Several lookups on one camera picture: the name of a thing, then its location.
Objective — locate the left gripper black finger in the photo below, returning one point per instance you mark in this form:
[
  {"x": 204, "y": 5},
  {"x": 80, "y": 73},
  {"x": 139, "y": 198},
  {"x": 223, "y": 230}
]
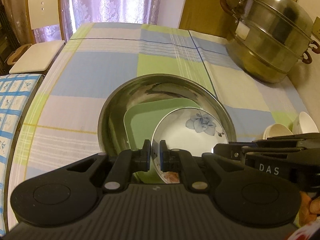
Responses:
[{"x": 232, "y": 150}]

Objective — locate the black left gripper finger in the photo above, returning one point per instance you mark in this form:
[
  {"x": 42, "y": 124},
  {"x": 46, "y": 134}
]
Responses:
[
  {"x": 111, "y": 174},
  {"x": 196, "y": 173}
]

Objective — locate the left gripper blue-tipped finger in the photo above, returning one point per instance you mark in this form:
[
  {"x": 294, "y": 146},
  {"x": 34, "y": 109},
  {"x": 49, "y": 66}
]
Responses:
[{"x": 307, "y": 140}]

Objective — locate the white floral ceramic dish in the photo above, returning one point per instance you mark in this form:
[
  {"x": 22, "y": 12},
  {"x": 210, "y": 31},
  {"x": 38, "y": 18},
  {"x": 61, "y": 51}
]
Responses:
[{"x": 191, "y": 129}]

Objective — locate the person's hand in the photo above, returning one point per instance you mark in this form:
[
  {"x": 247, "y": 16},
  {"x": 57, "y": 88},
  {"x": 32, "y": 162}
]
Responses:
[{"x": 309, "y": 209}]

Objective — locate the white floral ceramic bowl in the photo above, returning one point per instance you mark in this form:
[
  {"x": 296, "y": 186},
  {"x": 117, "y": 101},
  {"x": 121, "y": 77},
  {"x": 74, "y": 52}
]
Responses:
[{"x": 303, "y": 123}]

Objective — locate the large stainless steel basin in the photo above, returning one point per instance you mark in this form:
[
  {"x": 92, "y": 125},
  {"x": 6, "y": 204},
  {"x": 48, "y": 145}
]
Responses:
[{"x": 153, "y": 88}]

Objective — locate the cream plastic bowl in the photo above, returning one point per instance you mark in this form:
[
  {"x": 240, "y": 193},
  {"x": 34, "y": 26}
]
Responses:
[{"x": 276, "y": 130}]

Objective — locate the green square plastic plate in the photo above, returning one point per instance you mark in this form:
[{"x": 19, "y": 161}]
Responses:
[{"x": 141, "y": 120}]

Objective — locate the plaid checkered tablecloth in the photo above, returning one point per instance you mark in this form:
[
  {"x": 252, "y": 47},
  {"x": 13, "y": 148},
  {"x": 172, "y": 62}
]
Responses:
[{"x": 61, "y": 124}]

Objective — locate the stainless steel steamer pot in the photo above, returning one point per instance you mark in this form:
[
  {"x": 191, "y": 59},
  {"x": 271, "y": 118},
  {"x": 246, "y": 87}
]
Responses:
[{"x": 268, "y": 37}]

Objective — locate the blue white patterned cloth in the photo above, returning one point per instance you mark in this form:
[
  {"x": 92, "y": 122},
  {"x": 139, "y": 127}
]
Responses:
[{"x": 17, "y": 90}]

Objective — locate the brown wooden door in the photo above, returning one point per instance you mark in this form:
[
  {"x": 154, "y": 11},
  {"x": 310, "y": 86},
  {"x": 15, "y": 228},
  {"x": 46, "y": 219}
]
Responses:
[{"x": 206, "y": 16}]

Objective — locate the purple lace curtain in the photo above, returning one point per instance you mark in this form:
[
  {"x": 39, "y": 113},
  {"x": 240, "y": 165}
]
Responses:
[{"x": 78, "y": 12}]

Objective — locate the white wooden chair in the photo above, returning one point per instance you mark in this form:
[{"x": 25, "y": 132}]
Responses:
[{"x": 38, "y": 57}]

